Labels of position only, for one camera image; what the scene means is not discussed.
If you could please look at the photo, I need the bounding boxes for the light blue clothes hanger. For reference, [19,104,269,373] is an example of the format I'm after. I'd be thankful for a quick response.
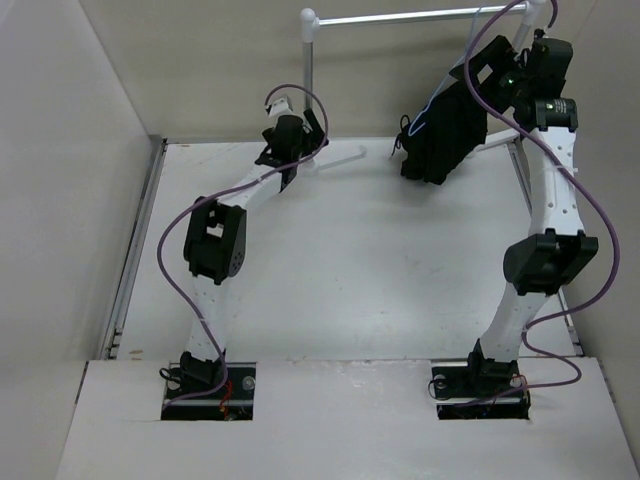
[407,7,481,144]

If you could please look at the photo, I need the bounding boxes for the left aluminium table rail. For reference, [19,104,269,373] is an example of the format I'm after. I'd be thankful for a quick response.
[96,135,167,360]

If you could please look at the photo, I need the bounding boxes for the black trousers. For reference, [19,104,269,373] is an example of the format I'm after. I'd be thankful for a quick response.
[394,81,488,185]

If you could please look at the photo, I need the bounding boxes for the white metal clothes rack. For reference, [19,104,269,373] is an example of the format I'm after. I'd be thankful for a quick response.
[298,0,549,177]

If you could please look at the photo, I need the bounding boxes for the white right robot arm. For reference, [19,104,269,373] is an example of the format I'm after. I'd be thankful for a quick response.
[443,35,599,397]

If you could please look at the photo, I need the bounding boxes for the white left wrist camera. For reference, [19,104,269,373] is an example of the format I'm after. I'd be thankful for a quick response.
[265,95,295,119]

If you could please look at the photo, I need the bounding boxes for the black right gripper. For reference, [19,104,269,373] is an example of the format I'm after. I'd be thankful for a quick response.
[450,35,532,118]

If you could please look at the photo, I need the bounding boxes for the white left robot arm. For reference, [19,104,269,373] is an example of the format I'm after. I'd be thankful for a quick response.
[156,106,329,400]

